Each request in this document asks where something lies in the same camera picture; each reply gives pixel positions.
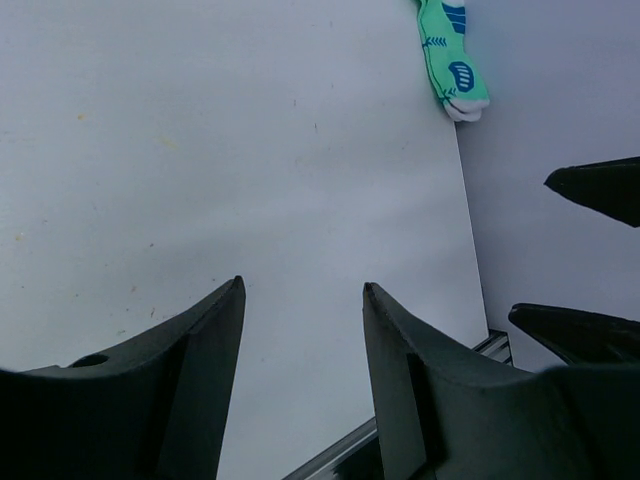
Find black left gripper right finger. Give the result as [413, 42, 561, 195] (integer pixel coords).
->
[363, 283, 639, 479]

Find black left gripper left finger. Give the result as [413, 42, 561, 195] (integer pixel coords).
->
[1, 277, 246, 479]

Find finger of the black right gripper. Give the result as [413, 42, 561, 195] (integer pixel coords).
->
[508, 303, 639, 364]
[544, 157, 639, 228]

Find teal patterned sock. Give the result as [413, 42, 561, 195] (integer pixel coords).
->
[417, 0, 490, 123]

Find aluminium frame rail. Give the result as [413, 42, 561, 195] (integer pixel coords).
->
[282, 329, 516, 480]

